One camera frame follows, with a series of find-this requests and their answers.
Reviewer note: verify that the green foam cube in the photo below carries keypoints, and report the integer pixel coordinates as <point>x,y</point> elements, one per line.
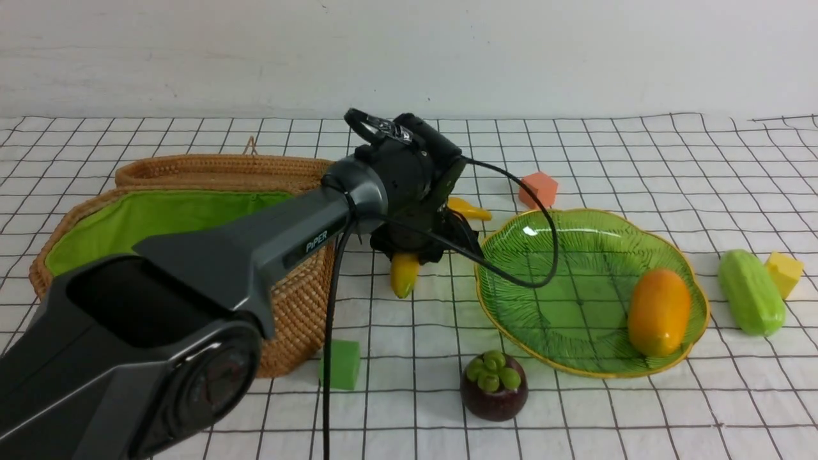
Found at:
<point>344,364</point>

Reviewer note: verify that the yellow banana toy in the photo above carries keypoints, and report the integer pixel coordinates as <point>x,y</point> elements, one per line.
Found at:
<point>406,267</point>

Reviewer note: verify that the dark purple mangosteen toy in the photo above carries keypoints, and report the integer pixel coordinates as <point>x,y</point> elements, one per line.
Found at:
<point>494,386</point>

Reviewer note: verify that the green leaf-shaped glass plate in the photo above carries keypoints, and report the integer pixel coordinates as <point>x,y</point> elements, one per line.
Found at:
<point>577,322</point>

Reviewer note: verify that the woven wicker basket green lining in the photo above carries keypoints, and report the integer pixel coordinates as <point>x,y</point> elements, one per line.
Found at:
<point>113,222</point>

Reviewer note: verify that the woven wicker basket lid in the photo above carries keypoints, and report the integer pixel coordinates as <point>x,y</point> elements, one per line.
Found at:
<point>249,171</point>

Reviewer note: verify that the orange yellow mango toy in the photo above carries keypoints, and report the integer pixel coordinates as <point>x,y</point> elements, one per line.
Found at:
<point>659,311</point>

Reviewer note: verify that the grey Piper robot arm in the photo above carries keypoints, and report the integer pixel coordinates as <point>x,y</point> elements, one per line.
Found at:
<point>132,354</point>

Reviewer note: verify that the green cucumber toy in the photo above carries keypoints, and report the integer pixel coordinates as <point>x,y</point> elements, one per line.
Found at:
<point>754,301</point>

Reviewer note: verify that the orange foam cube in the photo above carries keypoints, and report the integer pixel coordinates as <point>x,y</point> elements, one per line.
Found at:
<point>544,187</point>

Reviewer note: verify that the yellow foam cube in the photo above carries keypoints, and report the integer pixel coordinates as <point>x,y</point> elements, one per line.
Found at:
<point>785,272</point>

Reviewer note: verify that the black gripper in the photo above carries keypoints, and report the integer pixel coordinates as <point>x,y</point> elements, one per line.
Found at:
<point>426,234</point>

